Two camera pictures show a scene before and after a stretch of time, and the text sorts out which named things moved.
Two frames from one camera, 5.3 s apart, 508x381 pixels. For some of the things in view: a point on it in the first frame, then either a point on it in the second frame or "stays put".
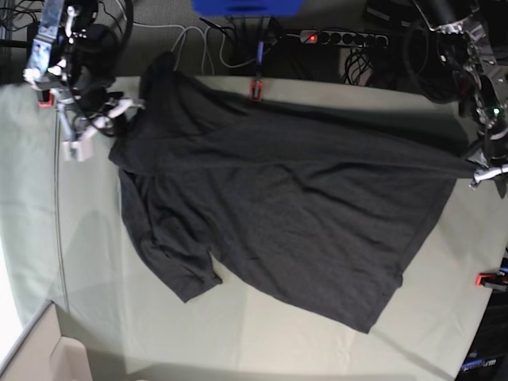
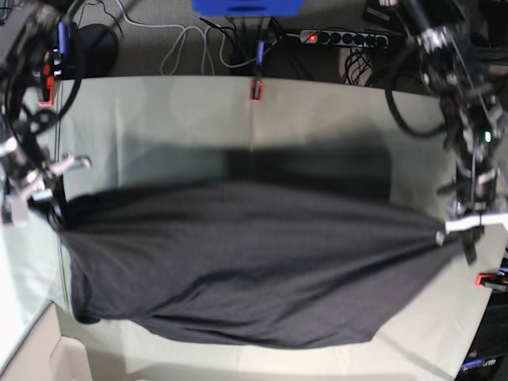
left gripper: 485,171 -> 470,213
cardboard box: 42,354 stays put
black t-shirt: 302,206 -> 270,265
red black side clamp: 497,281 stays put
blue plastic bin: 248,8 stays put
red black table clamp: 252,94 stays put
